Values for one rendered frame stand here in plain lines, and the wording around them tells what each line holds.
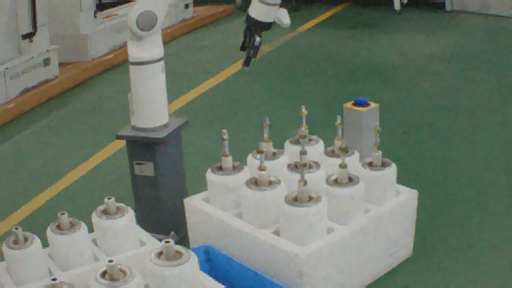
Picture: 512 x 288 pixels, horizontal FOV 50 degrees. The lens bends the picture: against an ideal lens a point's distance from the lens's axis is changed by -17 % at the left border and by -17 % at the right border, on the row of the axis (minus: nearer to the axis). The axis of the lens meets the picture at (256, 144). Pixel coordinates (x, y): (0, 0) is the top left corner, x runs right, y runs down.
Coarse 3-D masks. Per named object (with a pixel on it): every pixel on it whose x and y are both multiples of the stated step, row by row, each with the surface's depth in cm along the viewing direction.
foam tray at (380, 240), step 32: (416, 192) 142; (192, 224) 147; (224, 224) 136; (352, 224) 130; (384, 224) 135; (256, 256) 131; (288, 256) 122; (320, 256) 122; (352, 256) 130; (384, 256) 139
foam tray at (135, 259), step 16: (96, 240) 129; (144, 240) 128; (48, 256) 120; (96, 256) 122; (128, 256) 121; (144, 256) 124; (0, 272) 112; (64, 272) 114; (80, 272) 114; (144, 272) 125
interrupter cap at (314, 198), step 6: (294, 192) 129; (312, 192) 129; (288, 198) 127; (294, 198) 127; (312, 198) 126; (318, 198) 126; (288, 204) 124; (294, 204) 124; (300, 204) 124; (306, 204) 124; (312, 204) 123
